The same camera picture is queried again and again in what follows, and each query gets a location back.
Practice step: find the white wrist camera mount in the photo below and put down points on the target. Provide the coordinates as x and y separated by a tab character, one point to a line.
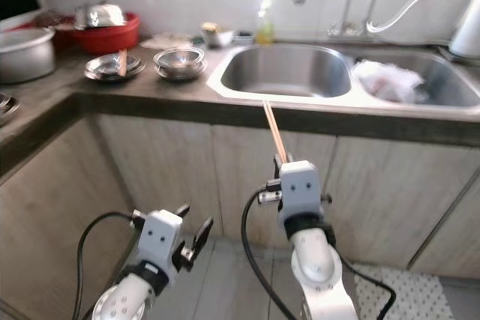
300	189
163	239

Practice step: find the small steel dish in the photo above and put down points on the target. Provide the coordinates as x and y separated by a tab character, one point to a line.
6	109

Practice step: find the small clear container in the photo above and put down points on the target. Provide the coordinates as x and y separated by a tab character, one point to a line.
243	37

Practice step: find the large steel pot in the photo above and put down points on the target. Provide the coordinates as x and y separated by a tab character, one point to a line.
24	54

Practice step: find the stainless steel double sink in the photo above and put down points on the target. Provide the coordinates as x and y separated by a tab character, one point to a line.
285	73

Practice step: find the red plastic basin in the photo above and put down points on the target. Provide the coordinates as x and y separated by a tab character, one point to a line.
105	37

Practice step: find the dark red plate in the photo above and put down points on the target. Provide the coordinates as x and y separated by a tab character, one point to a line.
49	18

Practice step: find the yellow dish soap bottle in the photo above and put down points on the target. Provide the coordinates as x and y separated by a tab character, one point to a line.
264	31

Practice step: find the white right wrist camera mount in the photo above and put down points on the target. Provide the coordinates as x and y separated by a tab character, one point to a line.
300	189

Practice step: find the plain chrome gooseneck faucet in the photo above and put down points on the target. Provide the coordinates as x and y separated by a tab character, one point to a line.
373	9

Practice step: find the small white bowl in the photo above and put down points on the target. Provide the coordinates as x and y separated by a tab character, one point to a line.
217	37

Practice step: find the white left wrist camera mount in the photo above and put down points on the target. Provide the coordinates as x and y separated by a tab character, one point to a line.
163	239

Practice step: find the crumpled white plastic bag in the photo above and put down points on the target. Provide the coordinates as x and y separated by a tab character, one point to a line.
386	80

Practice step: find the white patterned floor mat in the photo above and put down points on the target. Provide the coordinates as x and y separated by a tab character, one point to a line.
409	297

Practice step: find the beige dish cloth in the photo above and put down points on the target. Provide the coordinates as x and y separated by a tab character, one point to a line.
166	41

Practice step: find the flat wooden stick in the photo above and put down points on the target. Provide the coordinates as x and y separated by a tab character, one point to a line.
122	63

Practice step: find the shallow steel bowl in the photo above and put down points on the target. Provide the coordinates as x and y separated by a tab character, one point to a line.
180	73

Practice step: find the light wood side cabinet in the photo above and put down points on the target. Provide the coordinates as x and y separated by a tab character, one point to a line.
45	222

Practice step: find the wooden chopstick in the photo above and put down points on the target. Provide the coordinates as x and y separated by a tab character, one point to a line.
277	133
272	133

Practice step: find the white electric kettle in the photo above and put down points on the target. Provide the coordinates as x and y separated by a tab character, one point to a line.
466	35

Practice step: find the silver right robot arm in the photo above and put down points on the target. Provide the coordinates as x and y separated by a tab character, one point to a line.
319	267

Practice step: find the upturned steel bowl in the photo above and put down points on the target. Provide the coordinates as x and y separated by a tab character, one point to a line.
100	15

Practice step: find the deep steel bowl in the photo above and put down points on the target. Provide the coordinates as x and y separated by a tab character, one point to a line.
180	56

